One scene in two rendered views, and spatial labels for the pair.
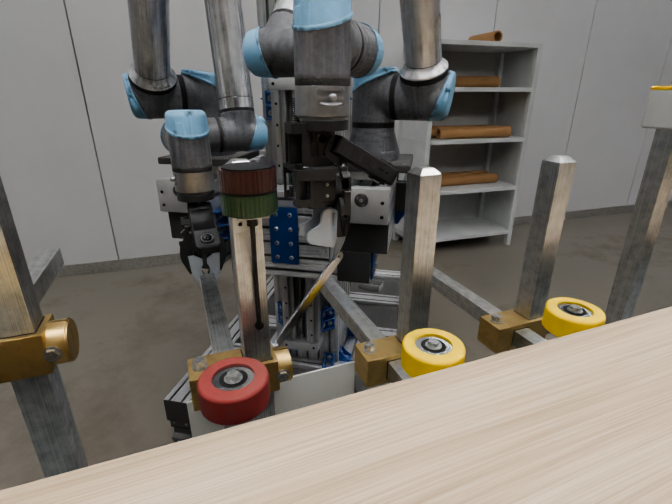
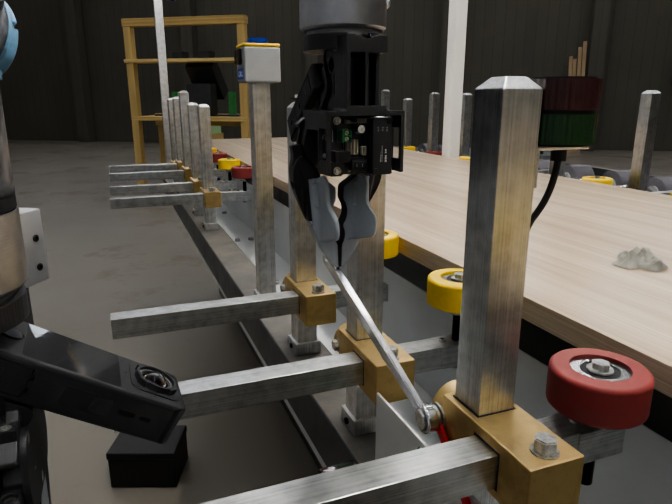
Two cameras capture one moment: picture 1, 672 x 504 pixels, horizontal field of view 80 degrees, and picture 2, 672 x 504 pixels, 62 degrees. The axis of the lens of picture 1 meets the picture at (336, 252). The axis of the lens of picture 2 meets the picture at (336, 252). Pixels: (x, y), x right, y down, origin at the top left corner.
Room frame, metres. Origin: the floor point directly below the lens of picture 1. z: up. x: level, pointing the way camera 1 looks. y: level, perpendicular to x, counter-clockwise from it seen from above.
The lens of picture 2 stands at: (0.60, 0.54, 1.12)
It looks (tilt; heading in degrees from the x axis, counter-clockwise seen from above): 15 degrees down; 270
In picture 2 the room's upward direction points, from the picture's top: straight up
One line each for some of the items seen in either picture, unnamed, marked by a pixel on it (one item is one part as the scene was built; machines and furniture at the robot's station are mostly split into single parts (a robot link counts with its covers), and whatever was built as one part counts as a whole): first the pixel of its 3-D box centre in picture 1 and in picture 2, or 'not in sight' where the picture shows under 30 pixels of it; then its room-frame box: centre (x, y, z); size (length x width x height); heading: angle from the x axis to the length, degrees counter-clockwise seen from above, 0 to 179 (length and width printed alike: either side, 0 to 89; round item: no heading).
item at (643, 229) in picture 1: (638, 247); (262, 197); (0.75, -0.60, 0.92); 0.05 x 0.05 x 0.45; 21
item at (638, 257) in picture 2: not in sight; (642, 254); (0.17, -0.21, 0.91); 0.09 x 0.07 x 0.02; 55
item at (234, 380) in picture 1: (237, 413); (592, 423); (0.38, 0.12, 0.85); 0.08 x 0.08 x 0.11
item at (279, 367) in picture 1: (241, 374); (500, 441); (0.46, 0.13, 0.84); 0.14 x 0.06 x 0.05; 111
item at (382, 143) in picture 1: (372, 140); not in sight; (1.16, -0.10, 1.09); 0.15 x 0.15 x 0.10
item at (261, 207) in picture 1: (249, 200); (555, 127); (0.42, 0.09, 1.10); 0.06 x 0.06 x 0.02
